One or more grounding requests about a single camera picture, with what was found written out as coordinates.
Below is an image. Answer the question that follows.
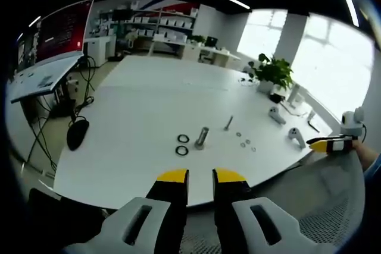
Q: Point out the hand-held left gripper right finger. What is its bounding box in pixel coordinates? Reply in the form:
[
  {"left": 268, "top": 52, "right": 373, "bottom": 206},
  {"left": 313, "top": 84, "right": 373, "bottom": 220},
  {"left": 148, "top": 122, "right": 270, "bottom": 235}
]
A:
[{"left": 211, "top": 167, "right": 339, "bottom": 254}]

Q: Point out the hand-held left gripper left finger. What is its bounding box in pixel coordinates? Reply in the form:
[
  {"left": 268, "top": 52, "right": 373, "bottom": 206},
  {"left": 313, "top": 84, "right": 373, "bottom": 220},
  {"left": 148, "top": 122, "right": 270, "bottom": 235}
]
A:
[{"left": 62, "top": 168, "right": 190, "bottom": 254}]

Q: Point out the black angled key tool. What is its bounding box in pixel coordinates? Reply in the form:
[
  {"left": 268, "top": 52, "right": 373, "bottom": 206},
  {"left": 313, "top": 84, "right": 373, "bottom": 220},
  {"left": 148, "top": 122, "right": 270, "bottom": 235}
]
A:
[{"left": 307, "top": 119, "right": 321, "bottom": 133}]

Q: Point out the white handheld controller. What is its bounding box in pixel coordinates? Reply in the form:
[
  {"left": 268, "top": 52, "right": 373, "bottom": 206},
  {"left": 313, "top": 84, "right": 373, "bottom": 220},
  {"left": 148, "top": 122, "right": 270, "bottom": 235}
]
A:
[
  {"left": 288, "top": 127, "right": 307, "bottom": 149},
  {"left": 268, "top": 106, "right": 287, "bottom": 125}
]

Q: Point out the white desktop device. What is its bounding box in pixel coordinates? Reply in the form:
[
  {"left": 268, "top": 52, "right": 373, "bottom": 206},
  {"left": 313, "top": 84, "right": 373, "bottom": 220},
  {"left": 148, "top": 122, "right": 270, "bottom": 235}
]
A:
[{"left": 282, "top": 83, "right": 308, "bottom": 117}]

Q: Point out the grey mesh office chair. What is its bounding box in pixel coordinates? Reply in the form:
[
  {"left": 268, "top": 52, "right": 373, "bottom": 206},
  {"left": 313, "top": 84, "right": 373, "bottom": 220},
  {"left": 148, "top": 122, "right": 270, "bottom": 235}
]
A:
[{"left": 181, "top": 157, "right": 366, "bottom": 254}]

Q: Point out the green potted plant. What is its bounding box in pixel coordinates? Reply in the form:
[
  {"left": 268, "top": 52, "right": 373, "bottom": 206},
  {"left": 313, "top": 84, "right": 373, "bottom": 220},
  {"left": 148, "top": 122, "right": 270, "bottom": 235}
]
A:
[{"left": 248, "top": 52, "right": 295, "bottom": 95}]

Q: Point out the black computer mouse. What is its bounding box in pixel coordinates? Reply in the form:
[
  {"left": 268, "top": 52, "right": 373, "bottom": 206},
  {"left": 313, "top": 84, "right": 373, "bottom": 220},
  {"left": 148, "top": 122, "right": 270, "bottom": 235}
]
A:
[{"left": 65, "top": 119, "right": 90, "bottom": 152}]

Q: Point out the white background desk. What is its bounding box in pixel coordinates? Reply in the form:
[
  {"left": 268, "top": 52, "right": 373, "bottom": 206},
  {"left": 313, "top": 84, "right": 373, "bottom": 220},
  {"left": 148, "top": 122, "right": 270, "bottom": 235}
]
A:
[{"left": 180, "top": 43, "right": 242, "bottom": 68}]

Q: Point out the white low cabinet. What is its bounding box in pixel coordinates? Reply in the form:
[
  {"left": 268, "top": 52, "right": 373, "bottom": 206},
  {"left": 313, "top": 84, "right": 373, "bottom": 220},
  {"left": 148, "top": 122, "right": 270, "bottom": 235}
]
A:
[{"left": 84, "top": 34, "right": 117, "bottom": 68}]

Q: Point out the white tilted side desk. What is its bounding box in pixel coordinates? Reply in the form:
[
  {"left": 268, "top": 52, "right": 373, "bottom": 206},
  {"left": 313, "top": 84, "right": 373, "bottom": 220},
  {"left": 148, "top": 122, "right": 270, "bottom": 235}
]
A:
[{"left": 7, "top": 55, "right": 86, "bottom": 105}]

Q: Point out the white storage shelving unit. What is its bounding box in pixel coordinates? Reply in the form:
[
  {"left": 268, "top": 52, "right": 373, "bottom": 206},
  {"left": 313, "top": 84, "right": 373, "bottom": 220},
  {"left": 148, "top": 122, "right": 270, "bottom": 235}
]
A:
[{"left": 123, "top": 7, "right": 198, "bottom": 45}]

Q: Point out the large monitor with red screen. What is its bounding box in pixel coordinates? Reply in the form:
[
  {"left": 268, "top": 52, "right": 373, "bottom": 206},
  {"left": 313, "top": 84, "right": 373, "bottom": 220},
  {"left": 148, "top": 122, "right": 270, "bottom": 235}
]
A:
[{"left": 35, "top": 0, "right": 95, "bottom": 65}]

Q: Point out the thick metal cylinder post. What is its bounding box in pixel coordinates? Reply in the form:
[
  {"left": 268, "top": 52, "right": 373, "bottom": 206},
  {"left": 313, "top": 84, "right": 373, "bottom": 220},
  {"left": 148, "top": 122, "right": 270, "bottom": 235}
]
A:
[{"left": 194, "top": 127, "right": 210, "bottom": 150}]

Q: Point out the black cable bundle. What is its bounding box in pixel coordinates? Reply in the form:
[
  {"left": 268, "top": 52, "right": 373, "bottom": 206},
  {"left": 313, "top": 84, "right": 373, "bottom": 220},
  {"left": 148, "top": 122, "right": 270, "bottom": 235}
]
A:
[{"left": 27, "top": 55, "right": 96, "bottom": 175}]

